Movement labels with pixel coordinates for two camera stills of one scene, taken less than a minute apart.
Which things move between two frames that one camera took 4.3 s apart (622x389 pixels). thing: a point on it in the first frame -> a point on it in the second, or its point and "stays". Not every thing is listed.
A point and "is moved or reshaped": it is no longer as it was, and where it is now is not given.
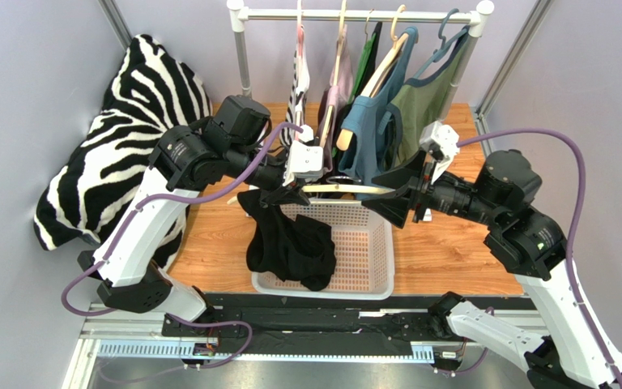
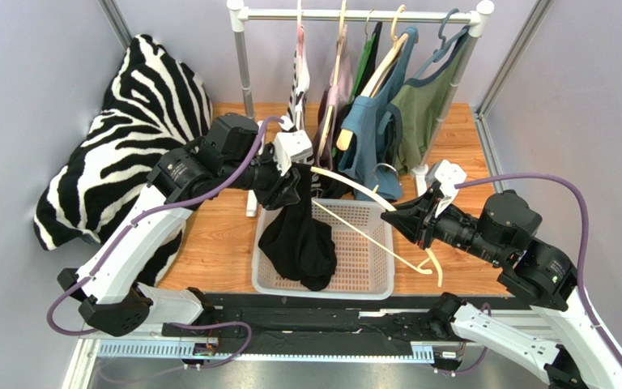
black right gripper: x=419 y=191 -> x=427 y=220
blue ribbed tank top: x=360 y=117 stays
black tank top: x=299 y=250 is moved or reshaped
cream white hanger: x=335 y=188 -> x=372 y=194
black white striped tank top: x=289 y=138 is moved or reshaped
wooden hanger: x=347 y=136 stays
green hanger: x=365 y=62 stays
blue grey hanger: x=440 y=52 stays
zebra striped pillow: x=151 y=95 stays
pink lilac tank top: x=334 y=97 stays
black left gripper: x=279 y=195 stays
